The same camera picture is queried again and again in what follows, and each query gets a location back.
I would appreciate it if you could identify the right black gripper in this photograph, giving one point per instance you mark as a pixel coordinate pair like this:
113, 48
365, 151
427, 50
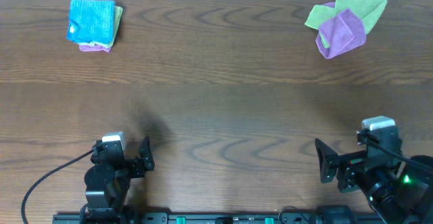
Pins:
347, 166

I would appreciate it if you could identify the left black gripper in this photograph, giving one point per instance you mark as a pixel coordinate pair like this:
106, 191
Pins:
136, 166

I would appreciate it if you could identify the blue microfiber cloth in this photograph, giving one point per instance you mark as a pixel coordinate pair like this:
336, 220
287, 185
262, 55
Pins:
91, 20

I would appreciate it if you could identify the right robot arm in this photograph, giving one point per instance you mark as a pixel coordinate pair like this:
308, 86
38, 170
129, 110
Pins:
397, 188

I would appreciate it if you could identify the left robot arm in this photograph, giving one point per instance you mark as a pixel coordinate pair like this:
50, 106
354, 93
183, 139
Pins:
109, 179

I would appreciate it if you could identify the folded purple cloth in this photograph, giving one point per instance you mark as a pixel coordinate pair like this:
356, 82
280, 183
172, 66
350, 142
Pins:
94, 48

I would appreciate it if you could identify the crumpled purple cloth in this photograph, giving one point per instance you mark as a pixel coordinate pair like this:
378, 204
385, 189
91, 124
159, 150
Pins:
342, 33

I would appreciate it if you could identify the folded green cloth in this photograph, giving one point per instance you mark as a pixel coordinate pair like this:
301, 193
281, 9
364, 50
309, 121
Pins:
117, 16

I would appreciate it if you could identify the crumpled green cloth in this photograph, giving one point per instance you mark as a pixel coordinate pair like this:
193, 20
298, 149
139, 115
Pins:
369, 12

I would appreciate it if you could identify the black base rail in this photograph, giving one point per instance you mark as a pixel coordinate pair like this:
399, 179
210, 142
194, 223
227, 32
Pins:
289, 215

